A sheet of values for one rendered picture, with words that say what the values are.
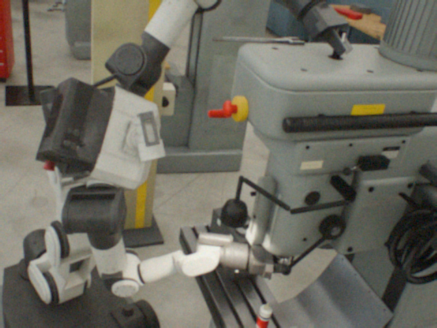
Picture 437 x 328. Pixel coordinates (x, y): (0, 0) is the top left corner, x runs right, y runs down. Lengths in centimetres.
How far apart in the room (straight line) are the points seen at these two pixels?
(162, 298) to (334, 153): 206
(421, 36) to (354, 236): 55
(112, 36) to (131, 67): 149
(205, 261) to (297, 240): 29
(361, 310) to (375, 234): 42
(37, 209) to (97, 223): 248
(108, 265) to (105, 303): 82
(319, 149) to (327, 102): 13
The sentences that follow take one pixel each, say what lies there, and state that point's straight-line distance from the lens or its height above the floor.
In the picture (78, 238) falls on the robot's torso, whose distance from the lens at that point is 183.
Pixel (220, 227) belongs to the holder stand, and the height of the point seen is 108.
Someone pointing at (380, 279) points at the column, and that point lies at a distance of 176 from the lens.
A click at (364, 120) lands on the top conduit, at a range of 113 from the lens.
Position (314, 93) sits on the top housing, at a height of 185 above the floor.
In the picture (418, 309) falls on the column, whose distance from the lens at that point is 173.
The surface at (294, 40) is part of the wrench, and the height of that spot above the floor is 190.
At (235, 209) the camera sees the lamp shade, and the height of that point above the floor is 150.
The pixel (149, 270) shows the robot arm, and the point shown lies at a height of 118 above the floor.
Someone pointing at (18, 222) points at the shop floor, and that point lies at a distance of 366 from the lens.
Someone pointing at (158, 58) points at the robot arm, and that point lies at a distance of 140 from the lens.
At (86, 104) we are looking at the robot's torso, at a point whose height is 167.
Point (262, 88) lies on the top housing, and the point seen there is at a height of 184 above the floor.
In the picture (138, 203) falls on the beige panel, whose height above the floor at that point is 25.
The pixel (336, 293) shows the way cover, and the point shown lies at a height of 98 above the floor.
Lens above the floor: 221
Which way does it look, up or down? 30 degrees down
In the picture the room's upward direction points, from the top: 9 degrees clockwise
